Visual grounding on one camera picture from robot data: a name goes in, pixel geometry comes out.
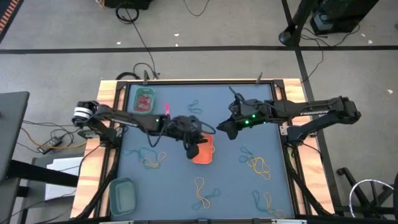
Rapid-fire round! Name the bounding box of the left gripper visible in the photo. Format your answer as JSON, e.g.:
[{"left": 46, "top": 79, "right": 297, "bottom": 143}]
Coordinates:
[{"left": 164, "top": 114, "right": 209, "bottom": 160}]

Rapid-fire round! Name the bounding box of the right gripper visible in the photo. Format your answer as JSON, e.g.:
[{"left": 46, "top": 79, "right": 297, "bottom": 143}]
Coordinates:
[{"left": 216, "top": 98, "right": 272, "bottom": 141}]

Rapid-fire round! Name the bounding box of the red rubber band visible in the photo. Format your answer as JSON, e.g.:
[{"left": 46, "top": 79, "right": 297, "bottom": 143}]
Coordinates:
[
  {"left": 139, "top": 96, "right": 153, "bottom": 111},
  {"left": 138, "top": 94, "right": 153, "bottom": 108},
  {"left": 136, "top": 99, "right": 152, "bottom": 112},
  {"left": 137, "top": 95, "right": 152, "bottom": 112}
]

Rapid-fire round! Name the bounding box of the orange plastic basket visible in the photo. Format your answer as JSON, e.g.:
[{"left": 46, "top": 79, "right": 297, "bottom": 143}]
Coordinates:
[{"left": 191, "top": 133, "right": 215, "bottom": 166}]

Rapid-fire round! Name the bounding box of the blue table mat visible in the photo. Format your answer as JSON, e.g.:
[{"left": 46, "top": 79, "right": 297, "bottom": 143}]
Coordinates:
[{"left": 118, "top": 83, "right": 295, "bottom": 220}]

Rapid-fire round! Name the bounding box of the black pole stand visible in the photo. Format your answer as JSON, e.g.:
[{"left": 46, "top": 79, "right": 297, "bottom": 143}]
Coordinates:
[{"left": 278, "top": 0, "right": 322, "bottom": 47}]

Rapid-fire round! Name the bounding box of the black chair base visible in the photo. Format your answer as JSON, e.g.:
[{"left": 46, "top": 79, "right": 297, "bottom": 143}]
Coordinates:
[{"left": 336, "top": 167, "right": 398, "bottom": 220}]

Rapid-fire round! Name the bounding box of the white board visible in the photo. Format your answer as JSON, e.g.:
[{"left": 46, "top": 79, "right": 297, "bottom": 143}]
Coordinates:
[{"left": 44, "top": 156, "right": 85, "bottom": 202}]

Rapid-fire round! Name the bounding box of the black power adapter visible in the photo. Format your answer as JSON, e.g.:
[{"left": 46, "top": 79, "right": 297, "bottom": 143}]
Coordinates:
[{"left": 36, "top": 136, "right": 64, "bottom": 156}]

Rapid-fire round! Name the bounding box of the black equipment box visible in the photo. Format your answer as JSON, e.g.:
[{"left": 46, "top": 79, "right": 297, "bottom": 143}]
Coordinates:
[{"left": 310, "top": 0, "right": 381, "bottom": 36}]

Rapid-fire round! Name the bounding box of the black desk beam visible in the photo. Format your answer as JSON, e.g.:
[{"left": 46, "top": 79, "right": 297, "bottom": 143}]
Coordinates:
[{"left": 6, "top": 159, "right": 80, "bottom": 188}]

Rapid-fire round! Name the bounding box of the grey desk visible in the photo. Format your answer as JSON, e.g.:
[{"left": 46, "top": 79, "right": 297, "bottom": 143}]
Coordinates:
[{"left": 0, "top": 90, "right": 31, "bottom": 184}]

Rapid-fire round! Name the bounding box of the striped floor mat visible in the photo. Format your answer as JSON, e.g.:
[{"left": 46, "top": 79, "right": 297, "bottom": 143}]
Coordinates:
[{"left": 0, "top": 0, "right": 25, "bottom": 43}]

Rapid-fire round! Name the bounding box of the black table frame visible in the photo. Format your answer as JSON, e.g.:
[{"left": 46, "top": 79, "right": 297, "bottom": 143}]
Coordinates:
[{"left": 75, "top": 79, "right": 335, "bottom": 224}]

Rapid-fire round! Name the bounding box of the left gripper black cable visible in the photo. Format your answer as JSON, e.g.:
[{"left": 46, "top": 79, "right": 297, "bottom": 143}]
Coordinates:
[{"left": 141, "top": 115, "right": 218, "bottom": 151}]

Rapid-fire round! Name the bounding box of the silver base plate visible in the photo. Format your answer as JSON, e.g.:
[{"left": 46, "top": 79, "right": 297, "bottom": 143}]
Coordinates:
[{"left": 279, "top": 124, "right": 318, "bottom": 138}]

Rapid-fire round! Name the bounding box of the black cable coil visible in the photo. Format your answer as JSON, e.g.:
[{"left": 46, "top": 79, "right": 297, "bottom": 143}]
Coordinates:
[{"left": 116, "top": 72, "right": 141, "bottom": 82}]

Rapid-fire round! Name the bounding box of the black coiled floor cable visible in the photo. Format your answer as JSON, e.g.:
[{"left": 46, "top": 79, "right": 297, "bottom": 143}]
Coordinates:
[{"left": 114, "top": 1, "right": 161, "bottom": 80}]

